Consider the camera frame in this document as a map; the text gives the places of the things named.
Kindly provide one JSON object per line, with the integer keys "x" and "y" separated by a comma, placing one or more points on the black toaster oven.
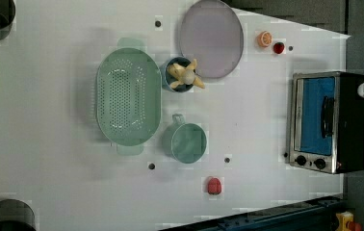
{"x": 326, "y": 122}

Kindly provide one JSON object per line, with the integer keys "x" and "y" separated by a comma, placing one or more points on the green mug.
{"x": 185, "y": 142}

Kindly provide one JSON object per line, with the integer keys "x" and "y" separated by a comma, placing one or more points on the blue cup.
{"x": 168, "y": 79}

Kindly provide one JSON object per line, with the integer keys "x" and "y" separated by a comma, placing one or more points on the green perforated colander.
{"x": 128, "y": 97}

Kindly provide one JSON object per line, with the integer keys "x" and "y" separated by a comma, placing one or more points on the red toy strawberry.
{"x": 214, "y": 186}

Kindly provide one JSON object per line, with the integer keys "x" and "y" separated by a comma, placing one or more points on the lilac round plate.
{"x": 212, "y": 33}

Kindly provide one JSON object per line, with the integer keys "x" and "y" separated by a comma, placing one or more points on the orange slice toy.
{"x": 264, "y": 39}

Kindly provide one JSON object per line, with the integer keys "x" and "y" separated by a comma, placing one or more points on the dark red toy fruit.
{"x": 278, "y": 48}

